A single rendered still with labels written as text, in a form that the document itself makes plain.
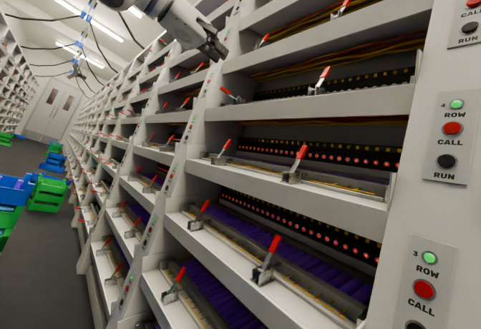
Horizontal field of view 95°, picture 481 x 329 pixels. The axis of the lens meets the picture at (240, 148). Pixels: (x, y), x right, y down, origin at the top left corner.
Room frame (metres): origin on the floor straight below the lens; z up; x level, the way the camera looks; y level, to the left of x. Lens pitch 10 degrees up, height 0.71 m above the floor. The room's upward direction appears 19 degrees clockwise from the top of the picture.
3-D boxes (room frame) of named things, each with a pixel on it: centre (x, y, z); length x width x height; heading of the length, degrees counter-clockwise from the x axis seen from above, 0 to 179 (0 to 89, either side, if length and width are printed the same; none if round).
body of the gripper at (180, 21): (0.48, 0.23, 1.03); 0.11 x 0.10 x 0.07; 129
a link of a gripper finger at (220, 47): (0.51, 0.13, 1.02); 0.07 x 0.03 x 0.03; 129
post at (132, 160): (1.41, 0.55, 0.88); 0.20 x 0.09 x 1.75; 129
